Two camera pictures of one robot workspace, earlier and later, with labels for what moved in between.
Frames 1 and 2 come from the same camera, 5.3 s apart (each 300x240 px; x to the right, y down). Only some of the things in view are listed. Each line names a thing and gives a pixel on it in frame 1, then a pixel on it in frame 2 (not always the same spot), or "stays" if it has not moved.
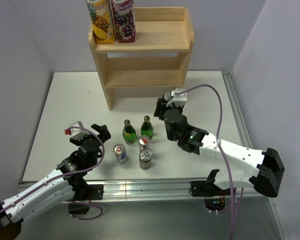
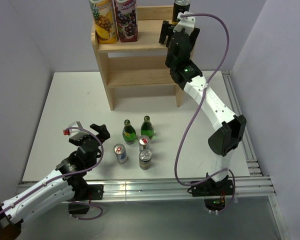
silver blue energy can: [119, 150] stays
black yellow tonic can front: [145, 158] stays
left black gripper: [102, 130] stays
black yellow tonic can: [167, 96] → [179, 6]
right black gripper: [161, 104] → [167, 30]
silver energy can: [144, 141] stays
